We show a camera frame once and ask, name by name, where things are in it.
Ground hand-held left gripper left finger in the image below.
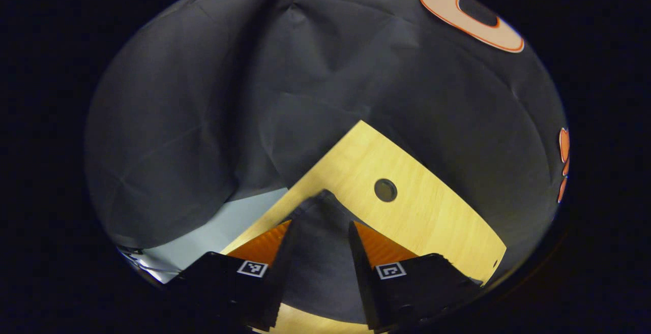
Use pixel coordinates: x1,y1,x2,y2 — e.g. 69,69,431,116
168,220,297,331

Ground black backdrop cloth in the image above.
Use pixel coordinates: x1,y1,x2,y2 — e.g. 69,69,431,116
84,0,570,279

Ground dark blue jeans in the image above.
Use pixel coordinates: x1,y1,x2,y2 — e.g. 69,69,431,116
279,189,372,324

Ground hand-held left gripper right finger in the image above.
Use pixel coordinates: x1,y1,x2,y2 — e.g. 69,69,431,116
348,221,484,331

